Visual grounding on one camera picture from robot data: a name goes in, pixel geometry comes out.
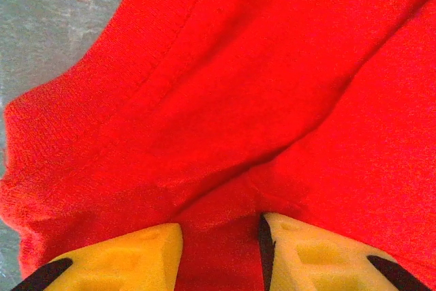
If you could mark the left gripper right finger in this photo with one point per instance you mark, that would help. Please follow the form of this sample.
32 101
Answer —
323 263

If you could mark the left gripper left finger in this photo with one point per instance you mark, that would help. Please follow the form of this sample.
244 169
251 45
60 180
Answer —
129 263

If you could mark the red t-shirt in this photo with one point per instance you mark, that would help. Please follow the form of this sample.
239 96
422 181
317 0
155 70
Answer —
238 100

